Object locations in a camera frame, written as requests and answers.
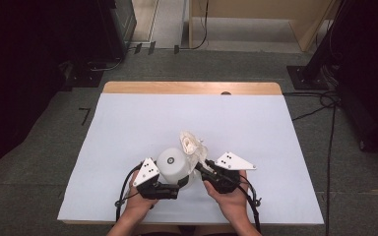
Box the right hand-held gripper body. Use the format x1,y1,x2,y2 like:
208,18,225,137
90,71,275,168
202,151,257,195

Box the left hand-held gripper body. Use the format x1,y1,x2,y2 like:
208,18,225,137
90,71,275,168
132,157,180,201

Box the white cylindrical device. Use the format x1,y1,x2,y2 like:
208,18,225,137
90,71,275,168
156,147,195,190

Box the white cloth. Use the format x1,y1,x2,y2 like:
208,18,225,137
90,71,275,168
179,131,210,171

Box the person's right hand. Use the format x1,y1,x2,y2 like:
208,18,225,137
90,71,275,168
203,170,249,223

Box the person's left hand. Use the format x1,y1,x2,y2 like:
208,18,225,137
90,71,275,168
124,179,160,219

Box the white table sheet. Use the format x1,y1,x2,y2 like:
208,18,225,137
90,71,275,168
57,92,325,225

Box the wooden table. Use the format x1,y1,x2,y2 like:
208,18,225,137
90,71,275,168
58,81,325,227

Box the black stand base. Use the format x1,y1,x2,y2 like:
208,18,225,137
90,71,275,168
63,60,104,89

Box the black stand with base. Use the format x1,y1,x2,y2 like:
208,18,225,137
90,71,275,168
286,0,347,91

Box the black glass-front cabinet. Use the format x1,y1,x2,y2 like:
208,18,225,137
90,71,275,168
96,0,138,62

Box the light wooden cabinet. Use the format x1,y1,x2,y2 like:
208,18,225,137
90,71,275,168
188,0,340,53

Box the right hand-held gripper cable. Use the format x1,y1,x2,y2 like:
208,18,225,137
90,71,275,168
237,175,264,234

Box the long black floor cable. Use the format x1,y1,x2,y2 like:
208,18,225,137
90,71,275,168
324,104,339,236

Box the grey floor cable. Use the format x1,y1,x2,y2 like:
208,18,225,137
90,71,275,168
89,56,126,73

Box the black tangled floor cables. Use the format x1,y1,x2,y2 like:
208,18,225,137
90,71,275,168
282,89,343,122

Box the black hanging cable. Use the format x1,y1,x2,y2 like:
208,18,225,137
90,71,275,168
178,0,210,51

